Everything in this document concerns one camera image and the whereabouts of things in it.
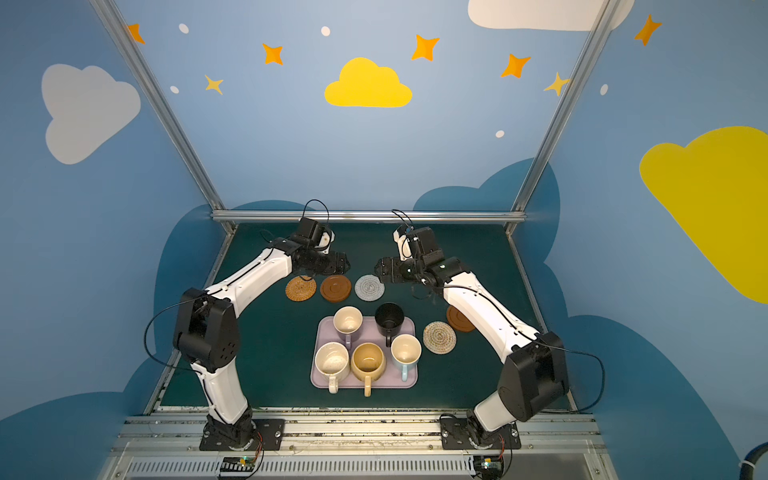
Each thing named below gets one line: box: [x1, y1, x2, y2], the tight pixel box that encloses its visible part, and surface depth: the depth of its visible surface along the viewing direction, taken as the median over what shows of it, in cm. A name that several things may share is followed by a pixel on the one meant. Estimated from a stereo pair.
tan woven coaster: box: [286, 275, 317, 302], surface depth 103 cm
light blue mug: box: [390, 334, 422, 382], surface depth 82 cm
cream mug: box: [314, 342, 350, 394], surface depth 82 cm
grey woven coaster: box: [354, 274, 385, 302], surface depth 106 cm
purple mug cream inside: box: [333, 306, 363, 347], surface depth 90 cm
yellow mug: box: [351, 342, 387, 397], surface depth 81 cm
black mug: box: [374, 302, 404, 347], surface depth 89 cm
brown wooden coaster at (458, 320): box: [446, 305, 475, 332], surface depth 97 cm
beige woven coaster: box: [422, 321, 457, 355], surface depth 93 cm
